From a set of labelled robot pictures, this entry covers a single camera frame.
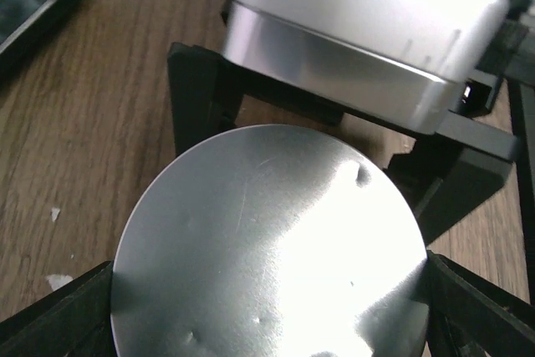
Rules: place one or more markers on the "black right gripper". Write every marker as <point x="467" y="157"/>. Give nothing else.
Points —
<point x="446" y="175"/>

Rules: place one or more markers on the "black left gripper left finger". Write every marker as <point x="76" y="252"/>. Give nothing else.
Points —
<point x="73" y="320"/>

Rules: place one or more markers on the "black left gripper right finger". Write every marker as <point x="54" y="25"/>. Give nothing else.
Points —
<point x="470" y="316"/>

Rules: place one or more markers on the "silver metal jar lid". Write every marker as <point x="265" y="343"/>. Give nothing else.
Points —
<point x="270" y="240"/>

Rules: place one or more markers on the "black front mounting rail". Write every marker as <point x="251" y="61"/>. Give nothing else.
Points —
<point x="521" y="101"/>

